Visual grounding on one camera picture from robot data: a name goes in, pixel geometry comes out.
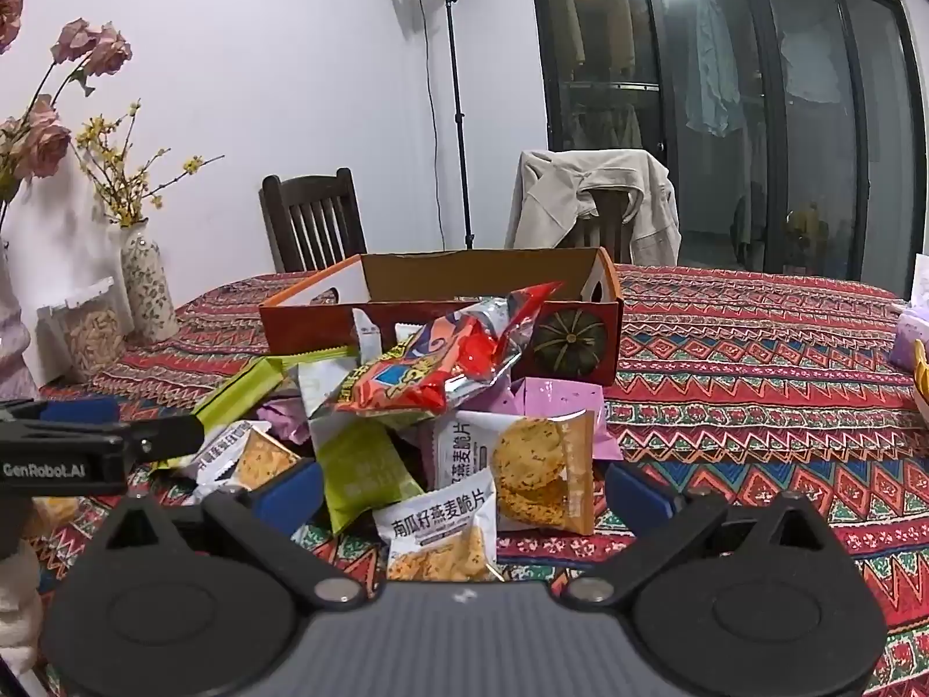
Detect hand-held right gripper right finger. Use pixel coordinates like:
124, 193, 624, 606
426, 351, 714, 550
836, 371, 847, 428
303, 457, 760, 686
564, 462, 833, 606

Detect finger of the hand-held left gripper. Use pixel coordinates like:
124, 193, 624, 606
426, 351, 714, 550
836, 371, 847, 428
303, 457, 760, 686
120, 414, 208, 466
0, 396, 124, 431

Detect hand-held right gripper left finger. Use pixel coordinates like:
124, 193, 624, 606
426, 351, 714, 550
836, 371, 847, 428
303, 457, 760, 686
94, 459, 380, 609

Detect white orange cracker packet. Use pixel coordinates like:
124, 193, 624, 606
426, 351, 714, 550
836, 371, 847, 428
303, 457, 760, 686
176, 421, 304, 507
20, 495, 82, 540
434, 408, 597, 536
372, 483, 503, 583

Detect purple snack packet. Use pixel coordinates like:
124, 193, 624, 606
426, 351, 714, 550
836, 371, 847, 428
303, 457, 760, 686
256, 396, 315, 445
508, 376, 623, 464

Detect square green snack packet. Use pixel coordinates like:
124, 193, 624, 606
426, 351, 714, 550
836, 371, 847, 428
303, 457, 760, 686
311, 414, 427, 536

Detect long green white snack packet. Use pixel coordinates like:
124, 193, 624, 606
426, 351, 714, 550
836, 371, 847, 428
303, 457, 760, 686
154, 347, 362, 470

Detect white silver snack packet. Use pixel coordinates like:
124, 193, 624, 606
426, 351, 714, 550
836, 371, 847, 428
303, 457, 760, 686
296, 358, 365, 423

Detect small white snack packet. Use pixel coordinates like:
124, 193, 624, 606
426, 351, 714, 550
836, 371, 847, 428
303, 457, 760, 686
351, 307, 383, 362

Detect red chips bag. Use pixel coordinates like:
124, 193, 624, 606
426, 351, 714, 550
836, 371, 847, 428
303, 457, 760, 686
332, 282, 566, 416

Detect orange red cardboard box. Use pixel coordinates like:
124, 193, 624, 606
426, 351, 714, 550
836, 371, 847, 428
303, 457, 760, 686
259, 245, 624, 387

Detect clear plastic food container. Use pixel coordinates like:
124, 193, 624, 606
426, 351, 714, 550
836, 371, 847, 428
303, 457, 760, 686
38, 276, 136, 383

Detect white vase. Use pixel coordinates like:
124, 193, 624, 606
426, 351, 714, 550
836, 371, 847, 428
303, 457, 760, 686
0, 238, 40, 402

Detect floral ceramic vase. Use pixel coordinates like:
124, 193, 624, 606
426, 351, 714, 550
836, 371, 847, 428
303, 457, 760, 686
118, 220, 180, 344

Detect yellow flower branches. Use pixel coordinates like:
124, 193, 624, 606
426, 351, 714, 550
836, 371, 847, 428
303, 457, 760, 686
74, 100, 226, 231

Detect dark wooden chair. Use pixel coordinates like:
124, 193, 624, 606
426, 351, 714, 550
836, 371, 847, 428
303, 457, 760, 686
259, 167, 368, 274

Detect pink roses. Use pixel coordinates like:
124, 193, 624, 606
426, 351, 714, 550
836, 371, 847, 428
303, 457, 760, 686
0, 0, 136, 233

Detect wooden chair with jacket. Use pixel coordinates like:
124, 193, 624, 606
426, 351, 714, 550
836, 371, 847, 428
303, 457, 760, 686
572, 189, 641, 264

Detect purple tissue pack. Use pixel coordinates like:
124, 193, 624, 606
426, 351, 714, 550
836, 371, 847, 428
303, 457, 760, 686
887, 253, 929, 373

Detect beige jacket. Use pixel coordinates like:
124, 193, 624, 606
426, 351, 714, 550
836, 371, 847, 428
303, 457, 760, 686
505, 149, 682, 267

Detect black framed glass doors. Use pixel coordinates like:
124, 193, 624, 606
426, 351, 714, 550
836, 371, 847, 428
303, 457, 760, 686
528, 0, 917, 286

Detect black tripod stand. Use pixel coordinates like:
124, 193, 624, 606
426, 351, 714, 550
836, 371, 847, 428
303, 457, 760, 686
395, 0, 478, 253

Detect light blue hanging garment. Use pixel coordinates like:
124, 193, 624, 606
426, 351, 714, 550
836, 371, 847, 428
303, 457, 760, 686
684, 0, 746, 139

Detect black lamp cable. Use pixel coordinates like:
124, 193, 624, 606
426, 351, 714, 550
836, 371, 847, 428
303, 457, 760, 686
431, 105, 449, 252

